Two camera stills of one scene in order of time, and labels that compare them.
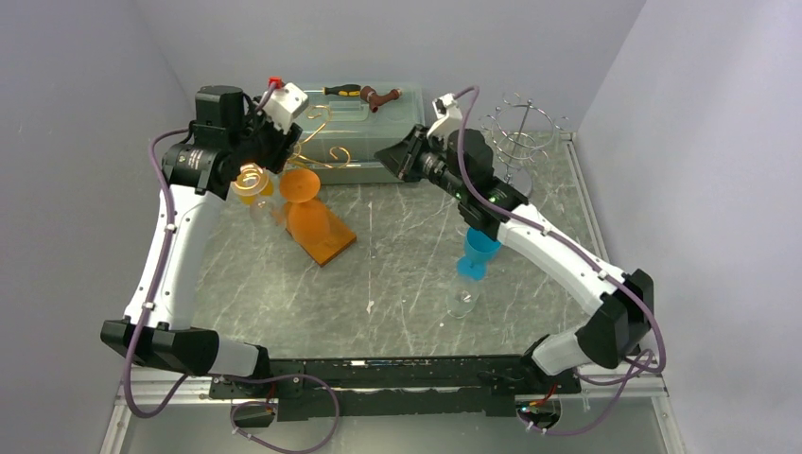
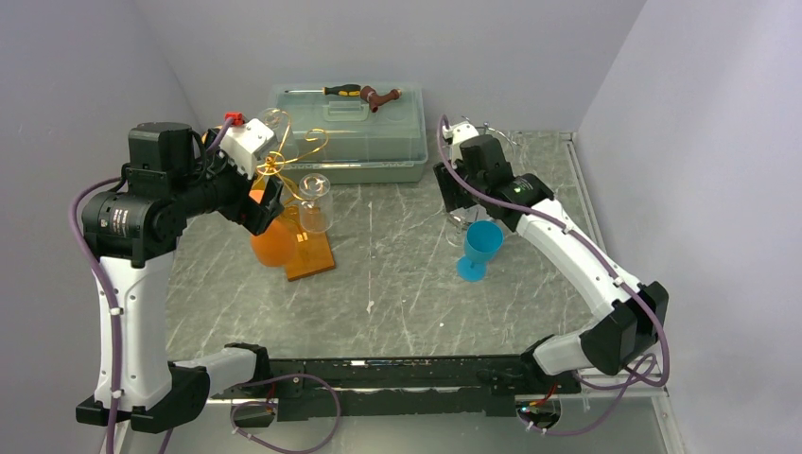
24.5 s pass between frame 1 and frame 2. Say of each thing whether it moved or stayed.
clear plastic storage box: stayed
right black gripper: moved
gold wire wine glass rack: moved
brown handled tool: stayed
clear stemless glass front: moved
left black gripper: moved
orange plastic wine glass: moved
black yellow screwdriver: stayed
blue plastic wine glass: stayed
